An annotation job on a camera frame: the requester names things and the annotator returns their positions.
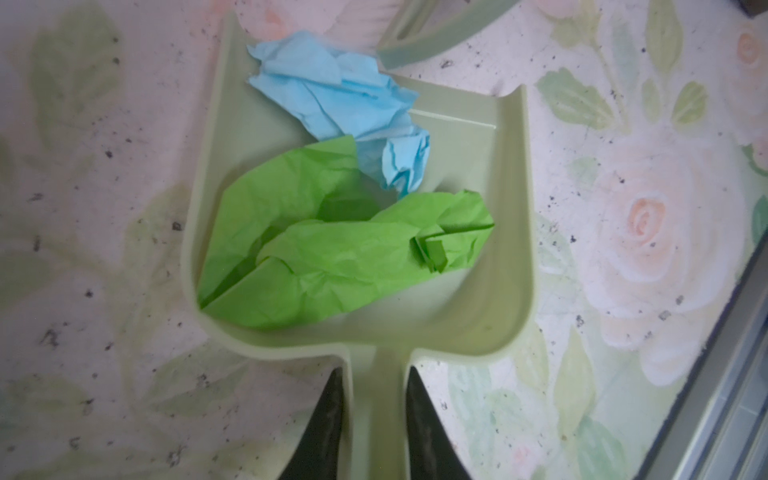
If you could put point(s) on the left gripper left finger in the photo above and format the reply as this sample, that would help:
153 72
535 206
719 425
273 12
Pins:
317 453

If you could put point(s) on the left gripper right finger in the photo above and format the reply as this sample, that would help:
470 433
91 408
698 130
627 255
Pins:
431 454

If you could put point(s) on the green plastic dustpan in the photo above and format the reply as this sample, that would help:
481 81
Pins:
479 143

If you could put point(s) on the green hand brush white bristles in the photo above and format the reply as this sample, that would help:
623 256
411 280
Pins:
400 33

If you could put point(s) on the green paper scrap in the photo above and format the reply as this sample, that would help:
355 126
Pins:
300 239

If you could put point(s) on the blue paper scrap by dustpan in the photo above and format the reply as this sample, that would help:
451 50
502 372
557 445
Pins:
335 93

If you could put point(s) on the aluminium front rail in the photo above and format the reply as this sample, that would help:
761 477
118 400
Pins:
717 427

